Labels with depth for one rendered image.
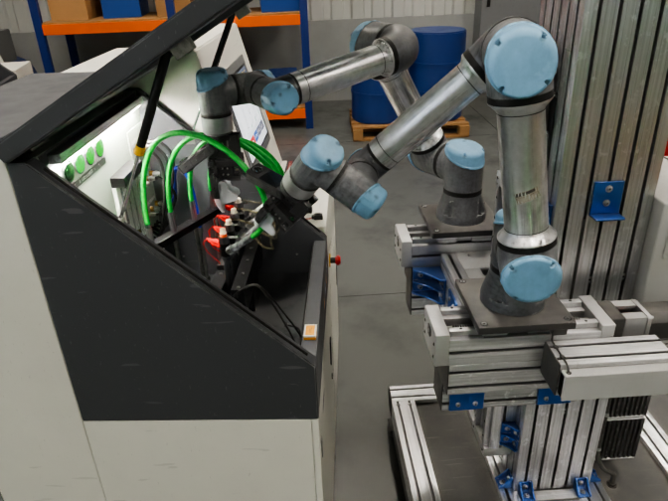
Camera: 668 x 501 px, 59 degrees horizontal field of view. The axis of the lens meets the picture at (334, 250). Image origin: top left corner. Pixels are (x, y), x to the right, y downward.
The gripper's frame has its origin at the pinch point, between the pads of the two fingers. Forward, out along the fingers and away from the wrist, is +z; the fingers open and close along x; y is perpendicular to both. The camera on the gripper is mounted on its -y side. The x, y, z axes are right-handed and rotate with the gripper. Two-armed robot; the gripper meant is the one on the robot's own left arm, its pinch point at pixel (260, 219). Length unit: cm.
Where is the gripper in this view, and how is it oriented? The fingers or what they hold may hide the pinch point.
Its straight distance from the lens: 144.8
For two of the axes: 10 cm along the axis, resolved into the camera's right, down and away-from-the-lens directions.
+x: 5.8, -5.7, 5.8
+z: -4.3, 3.9, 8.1
